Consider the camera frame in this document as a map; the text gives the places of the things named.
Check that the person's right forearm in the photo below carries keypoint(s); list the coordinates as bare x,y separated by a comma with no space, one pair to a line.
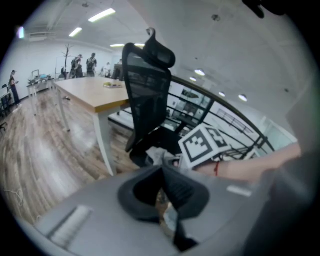
250,165

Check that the white cloth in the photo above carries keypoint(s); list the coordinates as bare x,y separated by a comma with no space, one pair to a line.
156,153

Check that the small tray with items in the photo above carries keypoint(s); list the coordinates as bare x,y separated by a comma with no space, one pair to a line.
112,85

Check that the dark top table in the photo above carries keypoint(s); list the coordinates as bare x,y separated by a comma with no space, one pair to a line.
40,81

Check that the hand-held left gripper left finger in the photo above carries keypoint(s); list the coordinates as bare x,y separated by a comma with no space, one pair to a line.
130,205

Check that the long ceiling light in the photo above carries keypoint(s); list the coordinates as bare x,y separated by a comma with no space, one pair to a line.
102,15
117,45
75,32

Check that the round ceiling light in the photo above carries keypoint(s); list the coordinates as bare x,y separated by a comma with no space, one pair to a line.
242,97
193,79
222,94
199,72

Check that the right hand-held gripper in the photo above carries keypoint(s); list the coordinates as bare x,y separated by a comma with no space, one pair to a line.
200,147

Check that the bare tree coat stand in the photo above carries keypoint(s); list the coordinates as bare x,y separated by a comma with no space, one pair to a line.
67,57

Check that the black mesh office chair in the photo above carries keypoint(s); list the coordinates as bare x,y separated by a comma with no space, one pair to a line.
147,100

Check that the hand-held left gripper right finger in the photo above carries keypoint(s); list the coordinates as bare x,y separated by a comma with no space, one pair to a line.
185,197

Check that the wooden table with white legs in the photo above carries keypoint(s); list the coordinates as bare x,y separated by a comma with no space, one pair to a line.
92,92

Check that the black metal railing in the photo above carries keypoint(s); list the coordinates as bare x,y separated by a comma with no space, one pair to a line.
225,112

